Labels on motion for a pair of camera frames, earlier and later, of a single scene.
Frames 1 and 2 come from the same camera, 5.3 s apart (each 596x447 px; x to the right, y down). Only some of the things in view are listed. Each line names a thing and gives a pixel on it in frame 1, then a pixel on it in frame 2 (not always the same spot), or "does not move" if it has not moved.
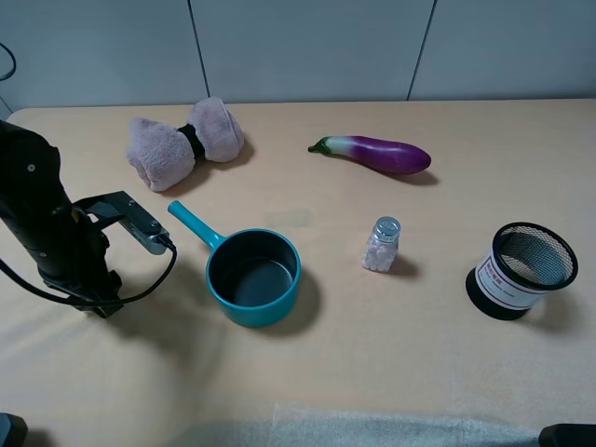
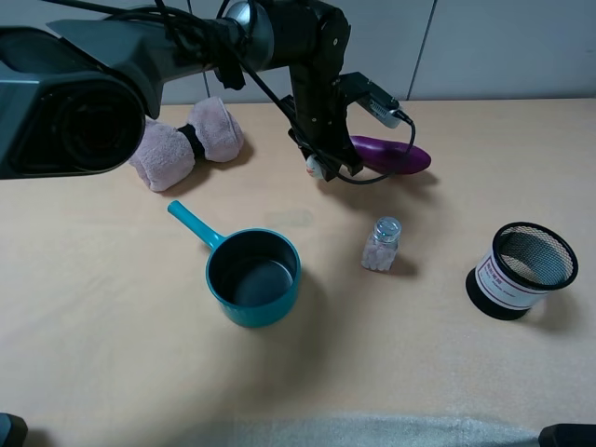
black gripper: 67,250 → 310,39
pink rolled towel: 164,156 does not move
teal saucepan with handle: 252,275 does not move
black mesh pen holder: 525,262 does not move
